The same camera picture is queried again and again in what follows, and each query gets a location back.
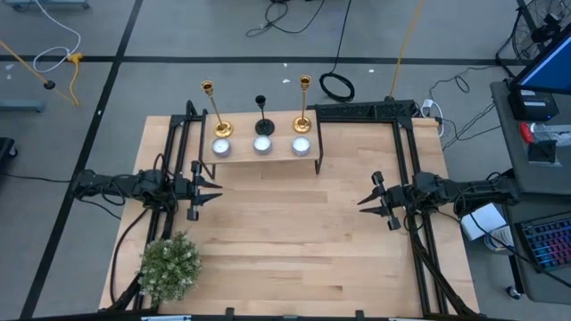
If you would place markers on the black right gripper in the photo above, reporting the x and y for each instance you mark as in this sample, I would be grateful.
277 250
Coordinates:
397 196

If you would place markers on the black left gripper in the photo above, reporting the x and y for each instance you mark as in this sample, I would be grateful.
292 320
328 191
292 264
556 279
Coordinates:
183 187

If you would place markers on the white candle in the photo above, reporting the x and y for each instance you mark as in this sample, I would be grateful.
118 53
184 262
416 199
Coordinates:
301 145
220 147
262 145

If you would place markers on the gold candlestick holder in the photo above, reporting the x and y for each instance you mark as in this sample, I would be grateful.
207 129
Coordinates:
302 125
223 129

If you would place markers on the black candlestick holder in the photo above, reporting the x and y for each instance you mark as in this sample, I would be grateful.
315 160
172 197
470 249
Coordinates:
264 128

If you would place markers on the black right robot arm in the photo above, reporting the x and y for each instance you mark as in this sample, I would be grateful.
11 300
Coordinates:
473 189

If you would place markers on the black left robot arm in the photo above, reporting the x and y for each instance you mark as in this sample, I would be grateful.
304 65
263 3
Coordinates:
120 185

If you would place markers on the wooden shelf with black legs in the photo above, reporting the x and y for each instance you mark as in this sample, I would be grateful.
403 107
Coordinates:
276 156

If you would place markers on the green potted plant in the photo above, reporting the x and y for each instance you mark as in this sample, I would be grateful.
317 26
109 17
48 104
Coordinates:
169 267

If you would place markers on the white box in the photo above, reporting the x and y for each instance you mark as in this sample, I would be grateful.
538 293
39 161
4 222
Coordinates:
482 220

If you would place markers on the white power adapter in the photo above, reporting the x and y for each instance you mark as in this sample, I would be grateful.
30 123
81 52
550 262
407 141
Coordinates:
428 106

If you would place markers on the blue and white roll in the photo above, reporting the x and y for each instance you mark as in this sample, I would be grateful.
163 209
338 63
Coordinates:
499 238

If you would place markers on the red item on desk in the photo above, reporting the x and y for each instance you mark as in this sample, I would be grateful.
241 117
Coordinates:
526 132

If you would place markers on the grey desk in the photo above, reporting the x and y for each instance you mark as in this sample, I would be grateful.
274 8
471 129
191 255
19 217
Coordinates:
553 178

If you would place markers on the black keyboard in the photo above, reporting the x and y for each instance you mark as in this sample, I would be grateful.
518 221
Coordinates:
551 243

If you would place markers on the black box device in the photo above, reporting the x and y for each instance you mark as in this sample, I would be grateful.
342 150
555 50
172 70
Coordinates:
533 104

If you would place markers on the clear plastic bottle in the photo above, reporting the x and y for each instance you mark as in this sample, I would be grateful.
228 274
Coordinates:
555 134

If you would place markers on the grey cart base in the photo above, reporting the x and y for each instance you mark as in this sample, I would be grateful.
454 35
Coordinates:
44 4
20 106

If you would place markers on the computer monitor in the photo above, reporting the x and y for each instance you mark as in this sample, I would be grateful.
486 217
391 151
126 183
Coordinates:
551 67

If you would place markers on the black floor fan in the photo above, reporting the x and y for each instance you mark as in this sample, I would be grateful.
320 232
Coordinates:
524 35

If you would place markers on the black webcam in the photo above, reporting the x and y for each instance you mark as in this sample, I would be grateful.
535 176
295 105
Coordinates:
546 29

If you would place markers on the black aluminium frame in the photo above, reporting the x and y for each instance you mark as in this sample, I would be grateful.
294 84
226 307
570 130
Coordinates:
401 147

